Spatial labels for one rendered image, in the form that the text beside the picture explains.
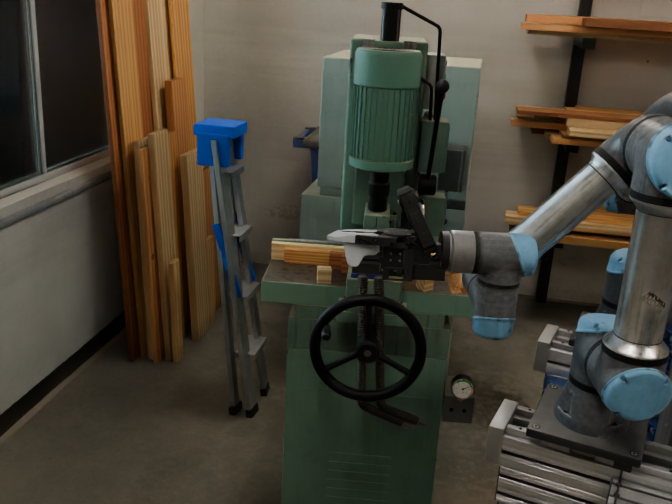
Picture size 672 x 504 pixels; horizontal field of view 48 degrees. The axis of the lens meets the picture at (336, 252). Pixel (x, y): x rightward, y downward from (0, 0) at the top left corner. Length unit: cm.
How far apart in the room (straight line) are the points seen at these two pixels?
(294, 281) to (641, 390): 96
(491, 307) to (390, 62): 81
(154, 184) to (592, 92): 237
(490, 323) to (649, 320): 28
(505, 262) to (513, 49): 304
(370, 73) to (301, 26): 247
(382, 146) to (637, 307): 84
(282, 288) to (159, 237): 142
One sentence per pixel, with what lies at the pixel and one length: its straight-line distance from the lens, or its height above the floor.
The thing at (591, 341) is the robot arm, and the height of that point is 102.
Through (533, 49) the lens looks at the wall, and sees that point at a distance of 430.
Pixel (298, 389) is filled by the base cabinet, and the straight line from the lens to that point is 215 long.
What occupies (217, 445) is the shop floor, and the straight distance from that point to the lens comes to 297.
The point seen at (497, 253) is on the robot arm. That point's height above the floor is 123.
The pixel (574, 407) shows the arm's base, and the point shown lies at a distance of 164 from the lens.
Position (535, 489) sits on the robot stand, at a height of 65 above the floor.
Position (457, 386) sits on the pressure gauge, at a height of 67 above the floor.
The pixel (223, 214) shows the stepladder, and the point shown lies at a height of 84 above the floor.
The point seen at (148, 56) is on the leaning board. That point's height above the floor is 132.
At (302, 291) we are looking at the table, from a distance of 202.
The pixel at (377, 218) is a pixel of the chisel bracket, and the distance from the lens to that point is 206.
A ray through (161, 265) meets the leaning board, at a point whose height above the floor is 46.
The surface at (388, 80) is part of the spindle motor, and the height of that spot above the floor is 143.
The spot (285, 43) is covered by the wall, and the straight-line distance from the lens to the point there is 444.
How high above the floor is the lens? 163
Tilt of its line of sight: 19 degrees down
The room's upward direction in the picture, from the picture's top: 3 degrees clockwise
